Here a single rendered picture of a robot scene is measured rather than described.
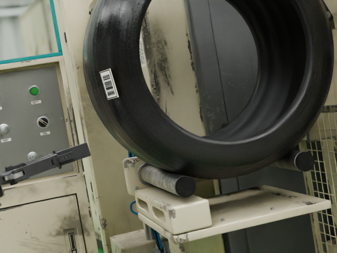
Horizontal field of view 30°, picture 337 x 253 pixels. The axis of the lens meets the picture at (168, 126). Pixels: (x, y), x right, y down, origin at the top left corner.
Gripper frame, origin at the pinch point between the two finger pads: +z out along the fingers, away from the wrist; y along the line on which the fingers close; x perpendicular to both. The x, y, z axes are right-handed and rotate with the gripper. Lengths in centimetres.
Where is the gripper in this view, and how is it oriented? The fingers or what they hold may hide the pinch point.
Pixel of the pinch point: (73, 154)
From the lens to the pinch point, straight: 138.2
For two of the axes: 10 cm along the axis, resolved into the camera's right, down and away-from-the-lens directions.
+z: 9.2, -3.1, 2.4
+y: -2.6, -0.1, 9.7
